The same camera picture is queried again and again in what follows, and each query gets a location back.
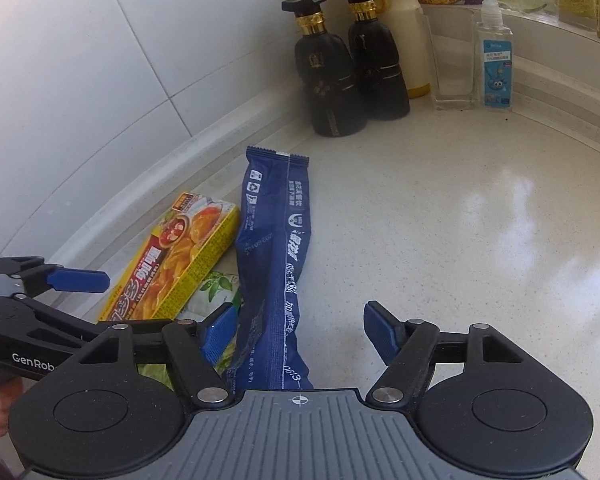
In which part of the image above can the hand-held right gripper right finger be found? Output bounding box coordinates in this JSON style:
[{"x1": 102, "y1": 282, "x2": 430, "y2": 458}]
[{"x1": 363, "y1": 301, "x2": 524, "y2": 406}]

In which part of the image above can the green and white packet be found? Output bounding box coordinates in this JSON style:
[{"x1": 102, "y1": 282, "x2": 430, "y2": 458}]
[{"x1": 137, "y1": 271, "x2": 243, "y2": 376}]

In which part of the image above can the clear pump bottle blue label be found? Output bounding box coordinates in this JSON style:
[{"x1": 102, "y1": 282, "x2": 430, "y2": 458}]
[{"x1": 475, "y1": 0, "x2": 515, "y2": 110}]

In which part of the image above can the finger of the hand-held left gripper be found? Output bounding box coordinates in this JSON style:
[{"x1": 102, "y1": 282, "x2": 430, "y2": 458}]
[
  {"x1": 25, "y1": 302, "x2": 113, "y2": 348},
  {"x1": 0, "y1": 256, "x2": 111, "y2": 296}
]

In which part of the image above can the clear drinking glass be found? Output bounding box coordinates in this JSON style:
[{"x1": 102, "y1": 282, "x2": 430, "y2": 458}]
[{"x1": 422, "y1": 7, "x2": 481, "y2": 111}]

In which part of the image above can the yellow and white bottle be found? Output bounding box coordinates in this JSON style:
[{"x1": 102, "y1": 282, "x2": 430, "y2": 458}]
[{"x1": 362, "y1": 0, "x2": 433, "y2": 100}]

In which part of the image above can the black bottle with gold collar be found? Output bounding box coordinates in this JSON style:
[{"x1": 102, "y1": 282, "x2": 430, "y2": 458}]
[
  {"x1": 281, "y1": 0, "x2": 368, "y2": 138},
  {"x1": 341, "y1": 0, "x2": 411, "y2": 122}
]

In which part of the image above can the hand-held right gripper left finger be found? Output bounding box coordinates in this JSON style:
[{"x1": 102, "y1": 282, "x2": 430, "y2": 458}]
[{"x1": 77, "y1": 304, "x2": 239, "y2": 409}]

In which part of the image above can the blue snack wrapper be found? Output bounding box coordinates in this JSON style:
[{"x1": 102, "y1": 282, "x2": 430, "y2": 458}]
[{"x1": 227, "y1": 146, "x2": 315, "y2": 391}]

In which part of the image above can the yellow food box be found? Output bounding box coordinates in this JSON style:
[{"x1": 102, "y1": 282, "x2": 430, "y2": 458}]
[{"x1": 96, "y1": 191, "x2": 241, "y2": 325}]

